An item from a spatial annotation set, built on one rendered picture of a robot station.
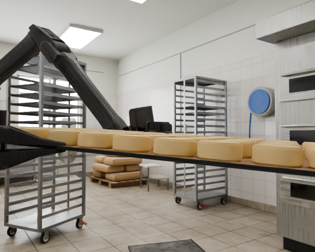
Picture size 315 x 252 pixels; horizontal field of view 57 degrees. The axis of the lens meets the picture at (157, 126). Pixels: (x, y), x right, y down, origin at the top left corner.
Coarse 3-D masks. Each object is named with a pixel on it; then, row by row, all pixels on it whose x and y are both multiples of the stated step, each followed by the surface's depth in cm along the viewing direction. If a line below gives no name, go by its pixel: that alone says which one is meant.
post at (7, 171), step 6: (6, 84) 290; (6, 90) 289; (6, 96) 289; (6, 102) 289; (6, 108) 289; (6, 174) 286; (6, 180) 286; (6, 192) 286; (6, 198) 286; (6, 210) 285; (6, 216) 285; (6, 222) 285
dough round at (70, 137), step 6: (48, 132) 41; (54, 132) 40; (60, 132) 40; (66, 132) 40; (72, 132) 41; (78, 132) 41; (48, 138) 41; (54, 138) 40; (60, 138) 40; (66, 138) 40; (72, 138) 40; (66, 144) 40; (72, 144) 41
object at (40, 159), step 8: (40, 56) 271; (40, 64) 270; (40, 72) 270; (40, 80) 270; (40, 88) 269; (40, 96) 269; (40, 104) 269; (40, 112) 269; (40, 120) 268; (40, 160) 267; (40, 168) 267; (40, 176) 267; (40, 184) 267; (40, 192) 267; (40, 200) 267; (40, 208) 267; (40, 216) 266; (40, 224) 266
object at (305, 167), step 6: (114, 150) 36; (150, 150) 40; (192, 156) 34; (234, 162) 30; (240, 162) 30; (246, 162) 31; (252, 162) 31; (306, 162) 34; (294, 168) 28; (300, 168) 28; (306, 168) 28
